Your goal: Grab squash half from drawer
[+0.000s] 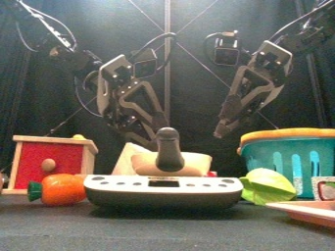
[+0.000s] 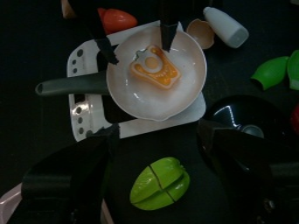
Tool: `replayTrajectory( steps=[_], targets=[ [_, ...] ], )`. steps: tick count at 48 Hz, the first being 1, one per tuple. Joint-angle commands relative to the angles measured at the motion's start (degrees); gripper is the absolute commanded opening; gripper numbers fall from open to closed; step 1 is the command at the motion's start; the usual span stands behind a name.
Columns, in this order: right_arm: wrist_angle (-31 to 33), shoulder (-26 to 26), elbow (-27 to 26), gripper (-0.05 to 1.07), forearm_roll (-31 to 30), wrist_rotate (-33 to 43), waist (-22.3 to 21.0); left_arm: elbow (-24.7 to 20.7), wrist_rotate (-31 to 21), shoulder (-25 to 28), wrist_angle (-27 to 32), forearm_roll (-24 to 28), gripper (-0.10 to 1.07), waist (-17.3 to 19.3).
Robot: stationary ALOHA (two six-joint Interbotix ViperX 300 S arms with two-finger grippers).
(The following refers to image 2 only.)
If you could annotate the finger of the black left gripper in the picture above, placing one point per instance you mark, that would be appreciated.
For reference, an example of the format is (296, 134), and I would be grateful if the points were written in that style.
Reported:
(101, 40)
(168, 29)

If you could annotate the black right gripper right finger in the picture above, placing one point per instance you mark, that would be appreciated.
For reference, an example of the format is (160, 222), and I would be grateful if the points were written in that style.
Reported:
(256, 175)

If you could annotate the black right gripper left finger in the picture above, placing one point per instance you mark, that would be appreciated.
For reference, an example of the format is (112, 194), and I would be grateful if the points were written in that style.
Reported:
(65, 180)

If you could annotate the beige toy eggshell half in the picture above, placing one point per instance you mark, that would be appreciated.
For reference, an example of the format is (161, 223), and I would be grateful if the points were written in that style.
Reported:
(200, 33)

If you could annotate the green toy squash half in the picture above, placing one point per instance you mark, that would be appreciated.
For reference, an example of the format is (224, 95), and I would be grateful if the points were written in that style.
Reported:
(149, 191)
(170, 175)

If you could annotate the red-orange toy tomato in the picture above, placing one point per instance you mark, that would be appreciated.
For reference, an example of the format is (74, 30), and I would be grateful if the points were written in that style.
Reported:
(118, 20)

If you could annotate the beige toy piece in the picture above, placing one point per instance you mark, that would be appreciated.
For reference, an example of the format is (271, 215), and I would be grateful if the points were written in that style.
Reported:
(66, 8)

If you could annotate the white toy bottle grey cap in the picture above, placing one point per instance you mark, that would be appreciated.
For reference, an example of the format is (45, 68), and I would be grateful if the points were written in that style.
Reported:
(225, 26)

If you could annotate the toy toast with fried egg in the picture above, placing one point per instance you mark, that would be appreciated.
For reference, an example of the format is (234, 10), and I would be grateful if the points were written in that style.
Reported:
(157, 71)

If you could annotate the glossy black pot lid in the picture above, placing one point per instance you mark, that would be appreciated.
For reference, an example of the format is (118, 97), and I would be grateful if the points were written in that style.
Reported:
(240, 113)

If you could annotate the red toy piece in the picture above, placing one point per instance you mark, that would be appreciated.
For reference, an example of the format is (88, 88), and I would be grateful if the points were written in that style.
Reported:
(295, 119)

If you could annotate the white toy stove board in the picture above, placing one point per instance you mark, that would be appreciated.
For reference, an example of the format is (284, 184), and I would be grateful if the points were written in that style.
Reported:
(154, 124)

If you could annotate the green toy pepper piece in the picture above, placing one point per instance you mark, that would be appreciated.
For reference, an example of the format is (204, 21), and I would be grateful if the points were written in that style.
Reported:
(272, 71)
(293, 70)

